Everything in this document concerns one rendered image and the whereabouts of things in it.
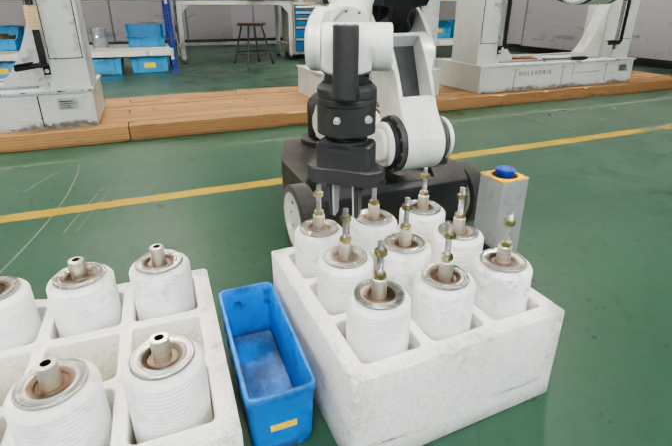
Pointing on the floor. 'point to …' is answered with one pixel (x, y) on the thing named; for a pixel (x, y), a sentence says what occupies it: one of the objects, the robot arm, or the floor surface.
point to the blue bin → (268, 366)
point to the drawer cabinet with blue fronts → (298, 26)
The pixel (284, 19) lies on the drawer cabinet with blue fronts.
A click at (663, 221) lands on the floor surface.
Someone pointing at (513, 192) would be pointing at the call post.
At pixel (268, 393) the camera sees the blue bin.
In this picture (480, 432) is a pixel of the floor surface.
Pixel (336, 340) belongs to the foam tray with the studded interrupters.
